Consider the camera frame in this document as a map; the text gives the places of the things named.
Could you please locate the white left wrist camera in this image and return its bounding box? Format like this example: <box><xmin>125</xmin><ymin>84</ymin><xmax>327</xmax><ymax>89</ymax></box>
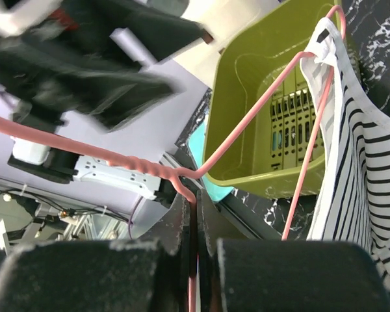
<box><xmin>0</xmin><ymin>0</ymin><xmax>62</xmax><ymax>38</ymax></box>

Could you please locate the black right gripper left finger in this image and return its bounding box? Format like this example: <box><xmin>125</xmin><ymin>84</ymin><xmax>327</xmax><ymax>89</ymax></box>
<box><xmin>0</xmin><ymin>196</ymin><xmax>190</xmax><ymax>312</ymax></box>

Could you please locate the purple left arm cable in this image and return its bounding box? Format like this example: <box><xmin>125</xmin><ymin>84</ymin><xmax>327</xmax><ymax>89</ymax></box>
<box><xmin>126</xmin><ymin>194</ymin><xmax>147</xmax><ymax>241</ymax></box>

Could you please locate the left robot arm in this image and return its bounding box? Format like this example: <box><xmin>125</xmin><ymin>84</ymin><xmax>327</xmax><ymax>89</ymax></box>
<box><xmin>0</xmin><ymin>1</ymin><xmax>213</xmax><ymax>205</ymax></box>

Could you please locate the pink wire hanger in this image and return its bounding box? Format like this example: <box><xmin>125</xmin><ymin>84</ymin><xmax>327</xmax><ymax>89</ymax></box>
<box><xmin>0</xmin><ymin>5</ymin><xmax>347</xmax><ymax>312</ymax></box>

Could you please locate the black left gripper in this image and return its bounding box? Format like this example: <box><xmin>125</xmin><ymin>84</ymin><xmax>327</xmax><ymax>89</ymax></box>
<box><xmin>0</xmin><ymin>1</ymin><xmax>213</xmax><ymax>133</ymax></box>

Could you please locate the olive green plastic basket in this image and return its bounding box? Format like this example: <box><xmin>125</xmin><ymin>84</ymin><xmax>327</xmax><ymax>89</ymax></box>
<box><xmin>203</xmin><ymin>0</ymin><xmax>335</xmax><ymax>198</ymax></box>

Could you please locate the black white striped tank top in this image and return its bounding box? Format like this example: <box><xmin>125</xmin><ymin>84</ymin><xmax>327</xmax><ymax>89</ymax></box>
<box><xmin>300</xmin><ymin>18</ymin><xmax>390</xmax><ymax>291</ymax></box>

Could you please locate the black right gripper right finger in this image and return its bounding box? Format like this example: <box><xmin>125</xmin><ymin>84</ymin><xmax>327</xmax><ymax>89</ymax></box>
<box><xmin>197</xmin><ymin>190</ymin><xmax>390</xmax><ymax>311</ymax></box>

